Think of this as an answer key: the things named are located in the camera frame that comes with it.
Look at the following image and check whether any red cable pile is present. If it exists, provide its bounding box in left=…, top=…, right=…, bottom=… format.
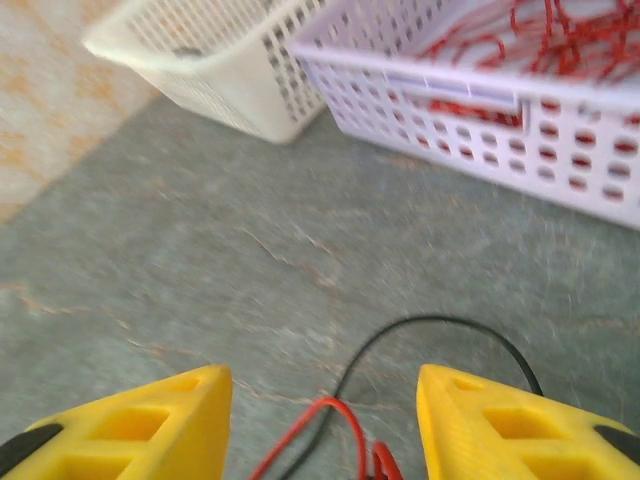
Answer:
left=419, top=0, right=640, bottom=201

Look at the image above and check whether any black cable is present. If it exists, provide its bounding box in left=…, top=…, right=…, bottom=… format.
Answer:
left=277, top=313, right=545, bottom=480

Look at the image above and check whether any white plastic basket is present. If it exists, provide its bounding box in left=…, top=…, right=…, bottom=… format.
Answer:
left=82, top=0, right=331, bottom=146

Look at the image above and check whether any lavender plastic basket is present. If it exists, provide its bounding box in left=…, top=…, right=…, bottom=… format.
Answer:
left=289, top=0, right=640, bottom=231

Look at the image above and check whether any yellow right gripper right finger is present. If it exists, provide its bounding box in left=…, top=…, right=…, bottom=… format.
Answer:
left=415, top=363, right=640, bottom=480

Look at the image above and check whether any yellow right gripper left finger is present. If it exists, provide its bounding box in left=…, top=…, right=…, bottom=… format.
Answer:
left=0, top=364, right=234, bottom=480

